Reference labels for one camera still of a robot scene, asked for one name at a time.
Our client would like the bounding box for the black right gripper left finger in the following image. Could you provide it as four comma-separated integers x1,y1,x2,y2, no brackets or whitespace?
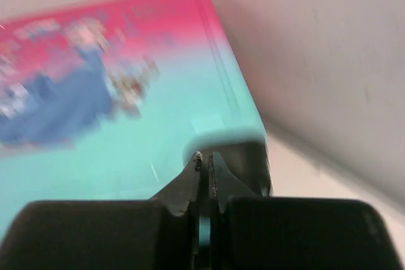
1,152,203,269

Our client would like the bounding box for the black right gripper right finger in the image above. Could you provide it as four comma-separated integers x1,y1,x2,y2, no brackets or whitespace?
209,153,403,269

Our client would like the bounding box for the pink and teal kids suitcase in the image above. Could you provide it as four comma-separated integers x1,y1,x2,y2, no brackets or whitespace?
1,0,271,233

